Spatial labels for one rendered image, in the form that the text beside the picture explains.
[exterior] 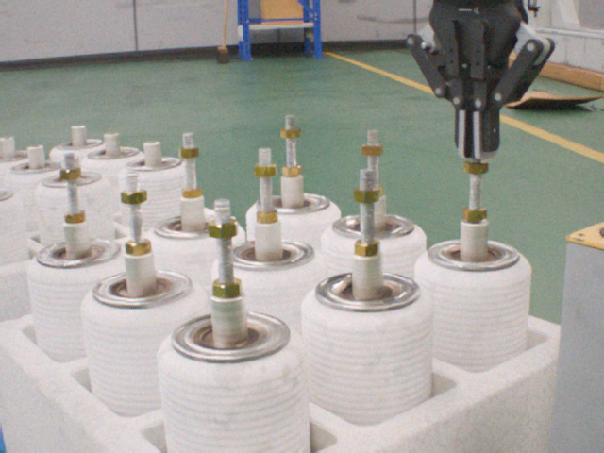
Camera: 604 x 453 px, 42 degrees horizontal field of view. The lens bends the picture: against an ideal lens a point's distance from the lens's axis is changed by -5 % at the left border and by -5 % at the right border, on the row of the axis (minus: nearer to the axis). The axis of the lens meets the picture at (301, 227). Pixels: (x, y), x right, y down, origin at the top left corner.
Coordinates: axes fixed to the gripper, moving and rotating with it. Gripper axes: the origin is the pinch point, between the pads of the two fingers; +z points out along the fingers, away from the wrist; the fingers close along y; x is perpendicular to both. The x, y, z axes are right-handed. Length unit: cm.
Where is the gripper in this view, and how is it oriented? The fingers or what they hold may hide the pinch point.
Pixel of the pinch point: (477, 133)
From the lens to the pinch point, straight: 64.4
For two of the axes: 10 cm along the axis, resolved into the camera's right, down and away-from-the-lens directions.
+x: 7.4, -2.1, 6.4
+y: 6.8, 1.8, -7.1
